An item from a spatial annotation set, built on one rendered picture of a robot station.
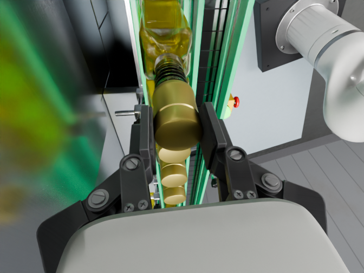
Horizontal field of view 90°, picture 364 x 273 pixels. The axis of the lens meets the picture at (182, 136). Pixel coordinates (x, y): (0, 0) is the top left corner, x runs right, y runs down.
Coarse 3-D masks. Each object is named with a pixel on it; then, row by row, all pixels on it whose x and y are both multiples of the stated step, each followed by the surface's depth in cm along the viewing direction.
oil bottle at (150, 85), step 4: (148, 80) 23; (188, 80) 23; (148, 84) 22; (152, 84) 22; (148, 88) 22; (152, 88) 22; (148, 92) 22; (152, 92) 22; (148, 96) 22; (148, 100) 23; (148, 104) 24; (152, 108) 23
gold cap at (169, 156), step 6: (162, 150) 18; (168, 150) 18; (186, 150) 18; (162, 156) 18; (168, 156) 19; (174, 156) 19; (180, 156) 19; (186, 156) 19; (168, 162) 20; (174, 162) 20
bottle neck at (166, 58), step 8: (160, 56) 18; (168, 56) 17; (176, 56) 18; (160, 64) 17; (168, 64) 16; (176, 64) 16; (160, 72) 16; (168, 72) 15; (176, 72) 15; (184, 72) 17; (160, 80) 15; (184, 80) 15
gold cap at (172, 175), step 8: (160, 160) 24; (184, 160) 24; (160, 168) 23; (168, 168) 22; (176, 168) 22; (184, 168) 23; (160, 176) 23; (168, 176) 22; (176, 176) 22; (184, 176) 22; (168, 184) 23; (176, 184) 23
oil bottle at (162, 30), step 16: (144, 0) 26; (160, 0) 26; (176, 0) 26; (144, 16) 21; (160, 16) 21; (176, 16) 21; (144, 32) 18; (160, 32) 18; (176, 32) 18; (144, 48) 18; (160, 48) 18; (176, 48) 18; (144, 64) 19
